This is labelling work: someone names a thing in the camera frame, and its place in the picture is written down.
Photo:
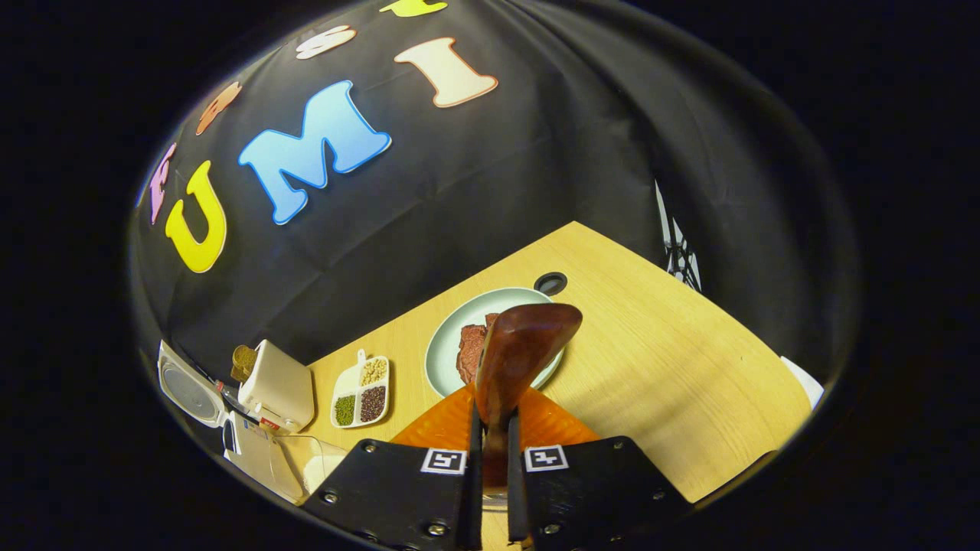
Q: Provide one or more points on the white object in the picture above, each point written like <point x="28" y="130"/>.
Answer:
<point x="804" y="381"/>

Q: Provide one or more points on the black backdrop cloth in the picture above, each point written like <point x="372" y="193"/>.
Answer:
<point x="498" y="168"/>

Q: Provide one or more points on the white rice cooker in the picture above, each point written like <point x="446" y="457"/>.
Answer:
<point x="187" y="390"/>

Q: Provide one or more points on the metal stand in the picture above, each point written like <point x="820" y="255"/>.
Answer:
<point x="677" y="245"/>

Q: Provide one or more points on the small clear bottle red label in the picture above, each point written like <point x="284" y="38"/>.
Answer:
<point x="230" y="394"/>

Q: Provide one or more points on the white chopstick holder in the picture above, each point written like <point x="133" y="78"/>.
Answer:
<point x="279" y="386"/>

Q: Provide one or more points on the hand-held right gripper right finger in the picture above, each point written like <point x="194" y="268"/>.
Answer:
<point x="597" y="490"/>

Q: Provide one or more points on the pale green plate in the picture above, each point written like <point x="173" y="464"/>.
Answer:
<point x="448" y="344"/>

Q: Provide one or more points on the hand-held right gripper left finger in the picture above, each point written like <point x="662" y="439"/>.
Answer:
<point x="390" y="490"/>

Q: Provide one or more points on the clear container of rice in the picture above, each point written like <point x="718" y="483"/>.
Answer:
<point x="314" y="467"/>

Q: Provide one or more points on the white divided grain dish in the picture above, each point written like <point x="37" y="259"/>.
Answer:
<point x="360" y="394"/>

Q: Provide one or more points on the brown wooden spoon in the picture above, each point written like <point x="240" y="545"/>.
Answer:
<point x="521" y="344"/>

